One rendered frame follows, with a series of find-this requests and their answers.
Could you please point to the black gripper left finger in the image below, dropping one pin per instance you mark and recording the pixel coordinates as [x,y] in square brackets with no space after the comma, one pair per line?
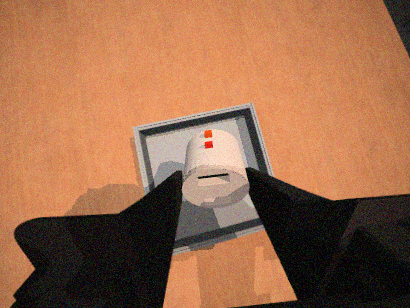
[142,235]

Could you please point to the grey square tray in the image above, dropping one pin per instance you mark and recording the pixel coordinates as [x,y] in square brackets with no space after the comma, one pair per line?
[161,150]

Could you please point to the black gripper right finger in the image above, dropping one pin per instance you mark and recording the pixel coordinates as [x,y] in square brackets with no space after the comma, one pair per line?
[310,233]

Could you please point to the cream cylinder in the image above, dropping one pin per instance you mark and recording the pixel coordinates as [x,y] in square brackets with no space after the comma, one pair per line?
[214,172]

